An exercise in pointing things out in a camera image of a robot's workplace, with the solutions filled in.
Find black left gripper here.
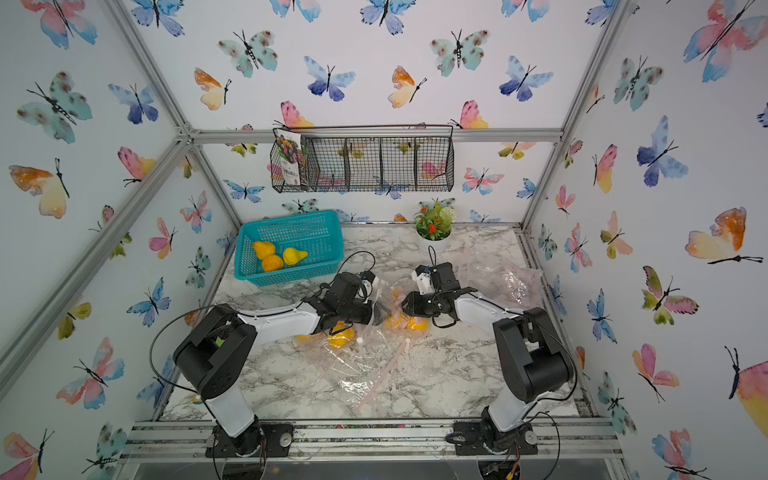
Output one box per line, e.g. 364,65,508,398
338,300,394,327

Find yellow-green pear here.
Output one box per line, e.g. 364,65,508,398
282,247,309,267

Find yellow pear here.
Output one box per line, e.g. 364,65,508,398
261,254,284,273

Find orange pear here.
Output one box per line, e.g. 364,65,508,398
252,241,276,260

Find clear zip-top bag with pears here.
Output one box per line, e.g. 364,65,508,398
458,249,545,309

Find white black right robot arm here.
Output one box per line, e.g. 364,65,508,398
402,262,576,438

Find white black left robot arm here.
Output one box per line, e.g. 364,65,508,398
172,271,381,450

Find clear bag of lemons front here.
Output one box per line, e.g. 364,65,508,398
294,326,411,417

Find white pot artificial plant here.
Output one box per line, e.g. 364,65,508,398
414,198,457,255

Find teal plastic basket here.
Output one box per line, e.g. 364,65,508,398
234,211,345,287

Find seed packet in basket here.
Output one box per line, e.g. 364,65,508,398
275,130,305,186

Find black wire wall basket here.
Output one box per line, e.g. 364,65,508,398
268,123,455,198

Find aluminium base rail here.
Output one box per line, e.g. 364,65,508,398
120,417,624,463

